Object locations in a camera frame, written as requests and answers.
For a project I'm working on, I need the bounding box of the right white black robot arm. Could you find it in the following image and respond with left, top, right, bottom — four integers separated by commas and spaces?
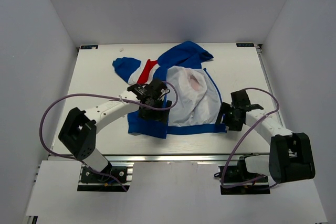
216, 89, 316, 189

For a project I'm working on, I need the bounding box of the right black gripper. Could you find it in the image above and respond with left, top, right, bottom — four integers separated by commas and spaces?
215, 102, 244, 132

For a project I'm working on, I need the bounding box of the left blue table sticker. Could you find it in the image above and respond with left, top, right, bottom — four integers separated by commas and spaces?
80, 45, 98, 50

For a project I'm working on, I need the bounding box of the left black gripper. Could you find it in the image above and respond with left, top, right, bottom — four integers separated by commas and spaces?
138, 97, 172, 125

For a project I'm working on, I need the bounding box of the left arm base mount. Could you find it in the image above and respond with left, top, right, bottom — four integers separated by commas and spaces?
77, 162, 134, 193

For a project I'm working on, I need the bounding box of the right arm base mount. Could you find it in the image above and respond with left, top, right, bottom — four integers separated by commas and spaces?
220, 153, 270, 195

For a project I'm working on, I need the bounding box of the right blue table sticker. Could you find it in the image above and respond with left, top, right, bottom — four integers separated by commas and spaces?
236, 42, 255, 47

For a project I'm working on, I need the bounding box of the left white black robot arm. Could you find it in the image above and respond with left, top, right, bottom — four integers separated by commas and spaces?
58, 79, 176, 182

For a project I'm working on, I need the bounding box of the blue table sticker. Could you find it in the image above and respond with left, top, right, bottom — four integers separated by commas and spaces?
236, 42, 255, 47
80, 45, 98, 50

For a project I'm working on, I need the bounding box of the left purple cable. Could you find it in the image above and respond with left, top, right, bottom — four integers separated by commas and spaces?
39, 81, 180, 192

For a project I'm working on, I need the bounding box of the blue white red jacket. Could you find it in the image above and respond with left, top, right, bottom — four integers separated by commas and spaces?
112, 41, 226, 138

